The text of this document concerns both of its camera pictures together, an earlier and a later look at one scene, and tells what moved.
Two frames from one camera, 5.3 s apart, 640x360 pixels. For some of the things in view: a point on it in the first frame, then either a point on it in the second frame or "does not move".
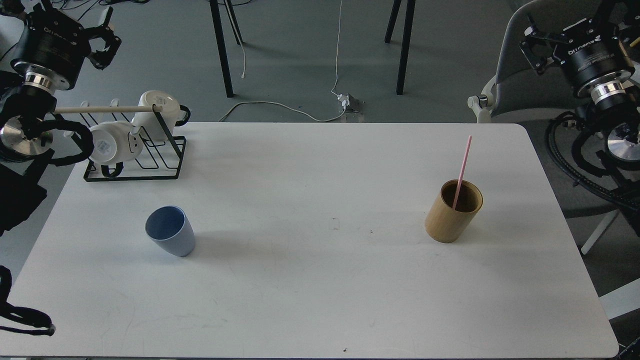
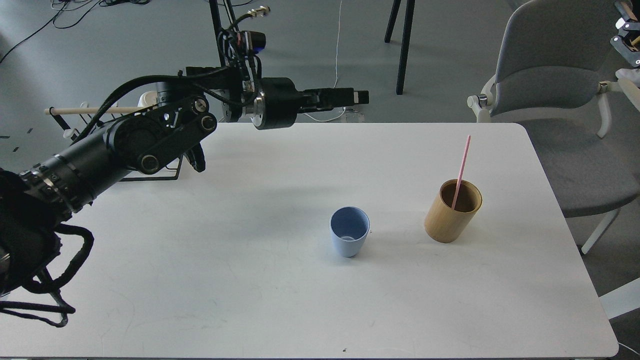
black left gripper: (54, 48) → (279, 102)
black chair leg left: (220, 40) does not move
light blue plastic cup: (169, 227) → (349, 226)
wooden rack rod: (108, 109) does not move
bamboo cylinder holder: (445, 224) does not move
